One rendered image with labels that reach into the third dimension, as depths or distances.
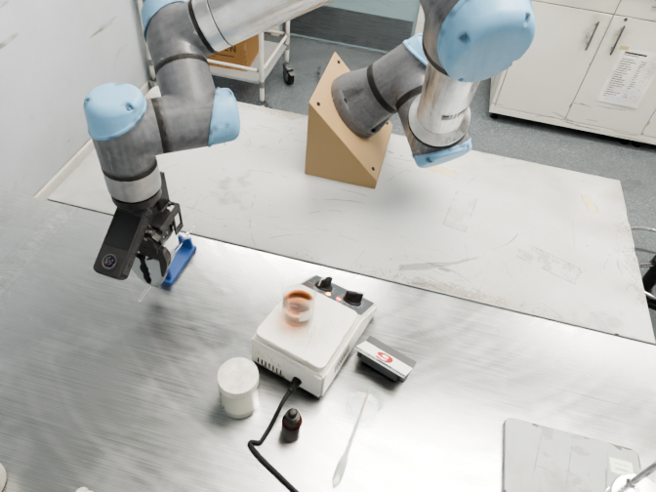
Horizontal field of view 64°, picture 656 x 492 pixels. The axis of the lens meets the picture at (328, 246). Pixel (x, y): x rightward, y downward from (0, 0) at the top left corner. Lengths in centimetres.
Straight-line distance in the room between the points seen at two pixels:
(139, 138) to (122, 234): 16
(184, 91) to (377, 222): 52
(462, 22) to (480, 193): 63
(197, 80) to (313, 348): 41
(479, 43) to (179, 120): 39
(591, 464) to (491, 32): 62
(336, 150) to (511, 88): 213
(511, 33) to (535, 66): 245
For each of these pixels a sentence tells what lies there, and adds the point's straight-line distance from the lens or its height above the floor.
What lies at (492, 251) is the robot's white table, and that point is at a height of 90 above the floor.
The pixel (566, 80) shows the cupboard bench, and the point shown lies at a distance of 319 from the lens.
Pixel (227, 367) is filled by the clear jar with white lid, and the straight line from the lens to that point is 79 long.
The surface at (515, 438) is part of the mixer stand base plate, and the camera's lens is 89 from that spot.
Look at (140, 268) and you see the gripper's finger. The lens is 93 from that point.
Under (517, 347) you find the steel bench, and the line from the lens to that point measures 99.
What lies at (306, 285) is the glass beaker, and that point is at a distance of 80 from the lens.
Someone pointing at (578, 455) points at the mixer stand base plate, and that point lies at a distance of 92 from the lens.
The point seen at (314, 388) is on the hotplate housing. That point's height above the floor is 93.
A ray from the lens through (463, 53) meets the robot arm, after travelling 68.
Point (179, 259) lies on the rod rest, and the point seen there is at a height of 91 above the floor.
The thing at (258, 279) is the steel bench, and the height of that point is 90.
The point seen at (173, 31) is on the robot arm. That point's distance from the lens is 80.
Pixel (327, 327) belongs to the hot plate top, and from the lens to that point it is 82.
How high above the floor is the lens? 166
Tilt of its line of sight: 47 degrees down
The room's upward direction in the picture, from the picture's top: 6 degrees clockwise
